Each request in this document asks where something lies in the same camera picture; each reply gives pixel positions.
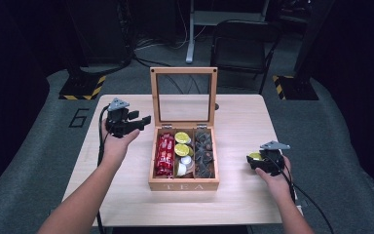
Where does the person's left hand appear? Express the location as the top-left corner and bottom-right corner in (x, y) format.
(100, 119), (141, 163)

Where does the bundle of red packets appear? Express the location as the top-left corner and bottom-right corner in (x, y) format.
(155, 133), (176, 177)

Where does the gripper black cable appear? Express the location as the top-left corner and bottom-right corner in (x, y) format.
(272, 158), (335, 234)
(95, 104), (111, 234)

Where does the person's right hand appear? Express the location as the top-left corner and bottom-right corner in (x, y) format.
(254, 155), (295, 198)

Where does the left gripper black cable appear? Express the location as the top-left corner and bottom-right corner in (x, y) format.
(95, 104), (111, 234)

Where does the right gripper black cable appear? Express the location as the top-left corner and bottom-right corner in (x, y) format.
(272, 158), (335, 234)

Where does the white desk frame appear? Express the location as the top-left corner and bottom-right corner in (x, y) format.
(185, 0), (271, 64)

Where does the black floor cable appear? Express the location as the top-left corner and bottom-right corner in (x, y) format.
(131, 56), (203, 96)

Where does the black stand with striped base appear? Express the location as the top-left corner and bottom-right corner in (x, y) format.
(58, 0), (107, 101)
(272, 0), (336, 101)

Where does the wooden tea box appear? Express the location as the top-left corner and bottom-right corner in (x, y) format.
(147, 66), (221, 192)

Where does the pile of dark tea bags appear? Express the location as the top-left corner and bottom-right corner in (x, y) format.
(194, 130), (215, 178)

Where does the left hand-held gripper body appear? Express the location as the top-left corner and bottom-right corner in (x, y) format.
(104, 97), (141, 139)

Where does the black folding chair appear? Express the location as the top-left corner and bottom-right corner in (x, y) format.
(209, 19), (282, 96)

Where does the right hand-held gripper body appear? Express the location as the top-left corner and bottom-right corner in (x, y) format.
(259, 139), (291, 177)

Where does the white capsule cup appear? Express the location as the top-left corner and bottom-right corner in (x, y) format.
(176, 162), (190, 177)
(179, 154), (195, 167)

